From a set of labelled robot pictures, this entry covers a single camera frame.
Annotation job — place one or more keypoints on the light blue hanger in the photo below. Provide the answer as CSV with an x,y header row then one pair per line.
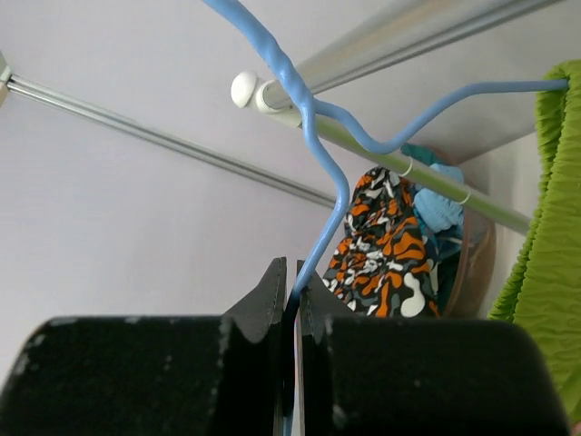
x,y
266,46

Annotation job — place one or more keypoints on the pink translucent plastic basin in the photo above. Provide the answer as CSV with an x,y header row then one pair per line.
x,y
467,286

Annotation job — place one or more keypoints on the orange blue patterned shorts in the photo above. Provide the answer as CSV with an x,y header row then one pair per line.
x,y
443,250

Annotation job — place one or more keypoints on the lime green shorts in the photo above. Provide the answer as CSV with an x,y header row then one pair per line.
x,y
542,292

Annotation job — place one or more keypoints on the teal green shorts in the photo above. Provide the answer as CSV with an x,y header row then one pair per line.
x,y
421,154

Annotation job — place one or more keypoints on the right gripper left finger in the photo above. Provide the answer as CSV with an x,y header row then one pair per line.
x,y
154,375

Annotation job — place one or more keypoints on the light blue shorts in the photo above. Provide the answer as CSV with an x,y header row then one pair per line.
x,y
436,211

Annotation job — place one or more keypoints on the orange grey camouflage shorts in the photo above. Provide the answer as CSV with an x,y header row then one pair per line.
x,y
382,267

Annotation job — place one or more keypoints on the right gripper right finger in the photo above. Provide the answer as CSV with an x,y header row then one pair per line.
x,y
363,375

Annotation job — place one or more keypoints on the metal clothes rack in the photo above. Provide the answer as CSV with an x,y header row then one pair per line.
x,y
401,32

